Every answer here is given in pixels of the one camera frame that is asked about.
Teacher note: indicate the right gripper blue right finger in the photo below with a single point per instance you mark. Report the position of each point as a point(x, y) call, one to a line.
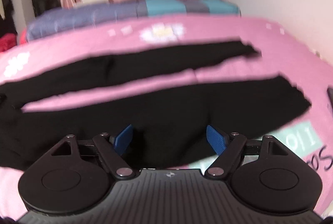
point(218, 141)

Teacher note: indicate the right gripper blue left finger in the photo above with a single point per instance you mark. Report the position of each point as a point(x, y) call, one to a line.
point(121, 141)

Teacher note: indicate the black pants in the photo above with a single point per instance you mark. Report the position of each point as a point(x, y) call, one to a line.
point(169, 124)

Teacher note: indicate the blue plaid folded quilt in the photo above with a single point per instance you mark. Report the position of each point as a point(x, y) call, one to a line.
point(60, 20)

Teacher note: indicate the teal grey striped quilt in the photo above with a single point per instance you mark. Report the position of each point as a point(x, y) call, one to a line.
point(162, 7)

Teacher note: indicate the red clothes pile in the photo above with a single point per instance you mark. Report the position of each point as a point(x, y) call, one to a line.
point(7, 42)

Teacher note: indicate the hanging clothes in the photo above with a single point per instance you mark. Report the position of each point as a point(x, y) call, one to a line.
point(7, 22)

